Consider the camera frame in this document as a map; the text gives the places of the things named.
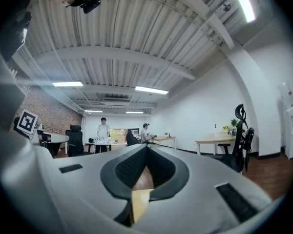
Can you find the ceiling security camera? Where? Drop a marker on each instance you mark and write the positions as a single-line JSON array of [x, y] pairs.
[[226, 7]]

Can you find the ceiling light panel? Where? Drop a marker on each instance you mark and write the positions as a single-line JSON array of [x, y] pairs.
[[244, 1], [93, 111], [67, 83], [134, 112], [151, 90]]

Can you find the small table with items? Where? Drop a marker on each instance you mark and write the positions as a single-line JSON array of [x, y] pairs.
[[103, 141]]

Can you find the white water dispenser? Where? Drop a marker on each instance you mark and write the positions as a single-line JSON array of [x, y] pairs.
[[291, 123]]

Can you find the black head camera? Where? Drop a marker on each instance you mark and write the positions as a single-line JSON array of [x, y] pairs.
[[90, 4]]

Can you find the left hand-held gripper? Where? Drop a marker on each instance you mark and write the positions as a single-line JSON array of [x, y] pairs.
[[27, 122]]

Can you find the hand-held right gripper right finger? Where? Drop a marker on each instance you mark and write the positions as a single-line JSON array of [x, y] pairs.
[[197, 203]]

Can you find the green potted plant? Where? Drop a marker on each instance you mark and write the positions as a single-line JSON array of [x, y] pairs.
[[234, 122]]

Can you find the wooden desk with white legs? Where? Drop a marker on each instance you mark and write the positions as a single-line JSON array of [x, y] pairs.
[[216, 138]]

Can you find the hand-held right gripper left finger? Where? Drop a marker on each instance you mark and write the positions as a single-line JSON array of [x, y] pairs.
[[75, 191]]

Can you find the yellow flower pot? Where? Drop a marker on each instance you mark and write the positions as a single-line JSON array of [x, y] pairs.
[[225, 128]]

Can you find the ceiling air conditioner unit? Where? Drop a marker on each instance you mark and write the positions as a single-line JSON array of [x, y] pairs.
[[115, 102]]

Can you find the black office chair with headrest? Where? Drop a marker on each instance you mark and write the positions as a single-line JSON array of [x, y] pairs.
[[238, 142]]

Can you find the wooden table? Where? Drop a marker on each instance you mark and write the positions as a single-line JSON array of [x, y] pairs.
[[140, 205]]

